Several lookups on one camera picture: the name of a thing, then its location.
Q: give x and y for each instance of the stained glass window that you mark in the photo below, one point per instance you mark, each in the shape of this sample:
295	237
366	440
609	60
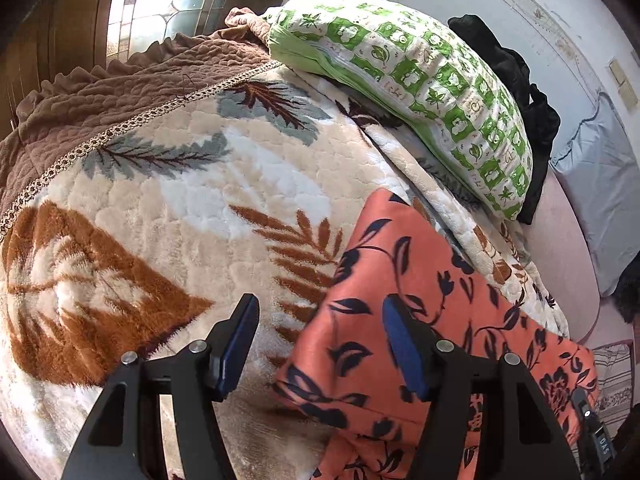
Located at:
150	0

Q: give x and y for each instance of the dark fuzzy cloth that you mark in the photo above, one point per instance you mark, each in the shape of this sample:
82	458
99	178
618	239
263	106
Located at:
629	300

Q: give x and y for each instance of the striped cloth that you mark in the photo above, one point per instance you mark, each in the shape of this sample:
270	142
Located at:
617	375

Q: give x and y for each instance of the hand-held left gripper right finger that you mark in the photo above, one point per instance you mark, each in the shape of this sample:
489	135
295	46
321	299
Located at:
405	350

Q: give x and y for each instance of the leaf print fleece blanket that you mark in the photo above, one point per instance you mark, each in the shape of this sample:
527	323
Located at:
175	185

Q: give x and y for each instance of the pink bed sheet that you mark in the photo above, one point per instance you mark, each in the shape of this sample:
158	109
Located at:
560	260

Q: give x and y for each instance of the beige wall switch plate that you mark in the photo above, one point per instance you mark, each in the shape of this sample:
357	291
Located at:
621	82

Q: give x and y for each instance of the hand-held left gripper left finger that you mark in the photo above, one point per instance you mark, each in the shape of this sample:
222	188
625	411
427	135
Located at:
239	355

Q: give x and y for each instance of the grey pillow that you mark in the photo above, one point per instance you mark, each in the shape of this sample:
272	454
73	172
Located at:
600	185

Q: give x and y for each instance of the orange floral garment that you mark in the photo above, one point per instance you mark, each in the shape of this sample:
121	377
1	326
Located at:
360	280

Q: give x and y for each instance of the black garment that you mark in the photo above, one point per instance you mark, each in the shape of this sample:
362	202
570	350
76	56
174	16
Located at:
525	90

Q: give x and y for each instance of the brown quilted bedspread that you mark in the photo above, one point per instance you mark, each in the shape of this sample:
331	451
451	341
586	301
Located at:
100	95

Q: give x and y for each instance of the green patterned pillow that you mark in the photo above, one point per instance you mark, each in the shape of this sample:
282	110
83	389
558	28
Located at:
400	75

